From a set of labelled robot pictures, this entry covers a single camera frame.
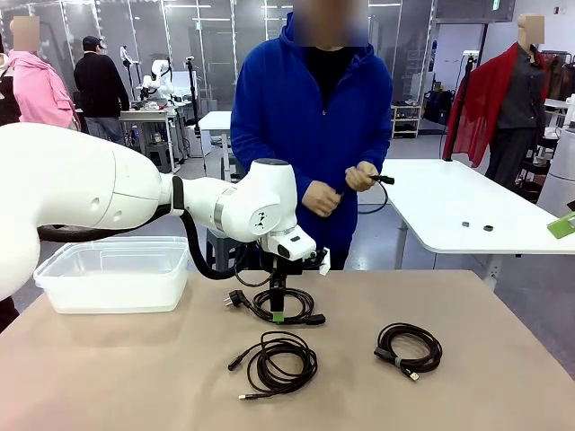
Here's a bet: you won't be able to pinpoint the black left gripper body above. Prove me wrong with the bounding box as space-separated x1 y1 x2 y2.
267 252 304 292

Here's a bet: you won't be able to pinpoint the black power cable with plug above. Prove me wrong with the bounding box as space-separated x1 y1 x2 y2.
223 286 328 325

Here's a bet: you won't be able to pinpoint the black USB cable grey tie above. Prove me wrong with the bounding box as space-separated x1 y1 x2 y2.
373 321 444 383

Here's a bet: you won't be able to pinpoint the person's right forearm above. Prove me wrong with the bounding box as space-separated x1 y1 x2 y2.
231 129 315 198

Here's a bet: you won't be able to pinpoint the person's left forearm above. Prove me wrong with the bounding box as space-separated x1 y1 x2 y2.
343 129 394 188

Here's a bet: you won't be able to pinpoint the person's right hand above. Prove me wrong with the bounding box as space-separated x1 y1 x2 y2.
301 179 341 219

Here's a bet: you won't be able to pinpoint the person's left hand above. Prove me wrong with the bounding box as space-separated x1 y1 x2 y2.
344 162 381 193

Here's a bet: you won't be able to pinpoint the white cylindrical machine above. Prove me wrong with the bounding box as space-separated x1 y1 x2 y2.
536 93 575 217

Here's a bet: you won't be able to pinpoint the grey plastic stool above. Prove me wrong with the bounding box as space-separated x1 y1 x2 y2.
146 142 174 174
205 228 246 273

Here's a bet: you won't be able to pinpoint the large white table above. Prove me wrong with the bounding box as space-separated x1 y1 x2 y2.
379 158 575 288

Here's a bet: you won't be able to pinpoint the mannequin in grey shirt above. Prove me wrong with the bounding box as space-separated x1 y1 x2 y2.
484 13 552 189

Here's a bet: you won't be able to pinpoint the brown garments on rack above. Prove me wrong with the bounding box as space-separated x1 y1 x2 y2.
541 48 575 101

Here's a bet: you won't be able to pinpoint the red shawl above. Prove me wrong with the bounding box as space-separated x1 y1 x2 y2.
442 43 549 168

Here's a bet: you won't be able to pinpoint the person in blue hoodie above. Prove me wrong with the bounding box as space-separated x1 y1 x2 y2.
229 11 394 270

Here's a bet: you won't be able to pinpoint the clear plastic storage container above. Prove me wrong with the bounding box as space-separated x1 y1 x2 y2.
33 235 190 314

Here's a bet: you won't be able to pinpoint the black backpack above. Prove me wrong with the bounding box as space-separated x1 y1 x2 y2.
424 89 455 126

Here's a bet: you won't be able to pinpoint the black tripod stand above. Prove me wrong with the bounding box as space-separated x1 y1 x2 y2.
443 50 478 163

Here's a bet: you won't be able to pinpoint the wooden shoe shelf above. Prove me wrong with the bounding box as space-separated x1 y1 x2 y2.
389 105 423 139

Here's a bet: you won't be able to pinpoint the grey background workbench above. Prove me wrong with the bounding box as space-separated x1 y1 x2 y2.
119 101 192 174

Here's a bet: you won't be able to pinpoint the small white background robot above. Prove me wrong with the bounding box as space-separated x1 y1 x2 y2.
141 57 176 102

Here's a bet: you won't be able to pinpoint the man in black sweater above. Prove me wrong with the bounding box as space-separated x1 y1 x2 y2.
73 35 131 145

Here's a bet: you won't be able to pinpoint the mannequin in pink jacket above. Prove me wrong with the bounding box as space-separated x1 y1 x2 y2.
6 16 81 131

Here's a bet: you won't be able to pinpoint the black corrugated cable hose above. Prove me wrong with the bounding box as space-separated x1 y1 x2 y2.
35 175 252 282

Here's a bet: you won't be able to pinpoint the black camera tripod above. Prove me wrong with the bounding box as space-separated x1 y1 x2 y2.
184 56 202 136

